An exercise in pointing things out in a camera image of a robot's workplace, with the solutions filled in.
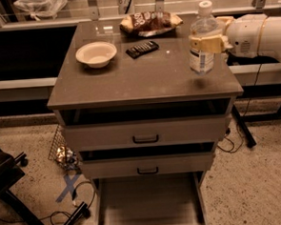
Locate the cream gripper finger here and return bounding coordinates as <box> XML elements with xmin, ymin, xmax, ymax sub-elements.
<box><xmin>216</xmin><ymin>15</ymin><xmax>235</xmax><ymax>34</ymax></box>
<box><xmin>190</xmin><ymin>34</ymin><xmax>232</xmax><ymax>53</ymax></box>

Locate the clear plastic water bottle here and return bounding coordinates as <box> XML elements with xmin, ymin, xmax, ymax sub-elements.
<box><xmin>189</xmin><ymin>0</ymin><xmax>222</xmax><ymax>74</ymax></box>

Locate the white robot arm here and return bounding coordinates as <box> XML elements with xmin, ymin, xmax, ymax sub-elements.
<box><xmin>190</xmin><ymin>13</ymin><xmax>281</xmax><ymax>63</ymax></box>

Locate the top drawer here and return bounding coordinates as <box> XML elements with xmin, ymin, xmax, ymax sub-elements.
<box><xmin>58</xmin><ymin>97</ymin><xmax>235</xmax><ymax>153</ymax></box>

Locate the drawer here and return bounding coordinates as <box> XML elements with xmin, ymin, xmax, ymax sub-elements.
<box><xmin>80</xmin><ymin>142</ymin><xmax>214</xmax><ymax>179</ymax></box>
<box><xmin>58</xmin><ymin>97</ymin><xmax>235</xmax><ymax>153</ymax></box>
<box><xmin>96</xmin><ymin>173</ymin><xmax>209</xmax><ymax>225</ymax></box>

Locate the grey drawer cabinet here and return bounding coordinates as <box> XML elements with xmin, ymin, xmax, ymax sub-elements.
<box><xmin>48</xmin><ymin>15</ymin><xmax>243</xmax><ymax>225</ymax></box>

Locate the bottom drawer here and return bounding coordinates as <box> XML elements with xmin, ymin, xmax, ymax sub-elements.
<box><xmin>96</xmin><ymin>173</ymin><xmax>209</xmax><ymax>225</ymax></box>

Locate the middle drawer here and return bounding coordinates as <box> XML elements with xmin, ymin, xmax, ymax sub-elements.
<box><xmin>80</xmin><ymin>142</ymin><xmax>214</xmax><ymax>179</ymax></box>

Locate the brown chip bag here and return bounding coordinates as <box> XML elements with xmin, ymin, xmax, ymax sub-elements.
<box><xmin>120</xmin><ymin>11</ymin><xmax>183</xmax><ymax>38</ymax></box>

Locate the black candy bar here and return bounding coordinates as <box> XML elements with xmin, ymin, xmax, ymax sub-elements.
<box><xmin>126</xmin><ymin>41</ymin><xmax>159</xmax><ymax>59</ymax></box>

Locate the black table leg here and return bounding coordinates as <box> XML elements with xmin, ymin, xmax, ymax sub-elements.
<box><xmin>231</xmin><ymin>107</ymin><xmax>257</xmax><ymax>149</ymax></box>

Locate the white paper bowl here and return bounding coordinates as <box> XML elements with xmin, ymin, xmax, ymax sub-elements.
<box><xmin>76</xmin><ymin>41</ymin><xmax>117</xmax><ymax>69</ymax></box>

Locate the clear plastic bag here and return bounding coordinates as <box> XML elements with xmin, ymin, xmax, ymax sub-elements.
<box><xmin>13</xmin><ymin>0</ymin><xmax>68</xmax><ymax>20</ymax></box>

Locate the crumpled foil wrapper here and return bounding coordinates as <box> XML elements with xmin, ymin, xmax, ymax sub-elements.
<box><xmin>54</xmin><ymin>146</ymin><xmax>79</xmax><ymax>171</ymax></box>

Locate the blue tape cross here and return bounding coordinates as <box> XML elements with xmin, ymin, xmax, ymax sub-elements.
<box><xmin>56</xmin><ymin>174</ymin><xmax>80</xmax><ymax>203</ymax></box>

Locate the black rolling cart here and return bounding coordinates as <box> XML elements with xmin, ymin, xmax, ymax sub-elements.
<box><xmin>0</xmin><ymin>124</ymin><xmax>92</xmax><ymax>225</ymax></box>

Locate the black cable right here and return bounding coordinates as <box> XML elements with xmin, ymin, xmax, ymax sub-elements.
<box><xmin>212</xmin><ymin>63</ymin><xmax>268</xmax><ymax>154</ymax></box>

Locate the wire mesh basket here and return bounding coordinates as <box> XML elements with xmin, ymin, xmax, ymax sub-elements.
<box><xmin>48</xmin><ymin>126</ymin><xmax>72</xmax><ymax>172</ymax></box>

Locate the black floor cable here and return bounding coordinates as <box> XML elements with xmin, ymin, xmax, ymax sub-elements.
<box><xmin>0</xmin><ymin>179</ymin><xmax>99</xmax><ymax>225</ymax></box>

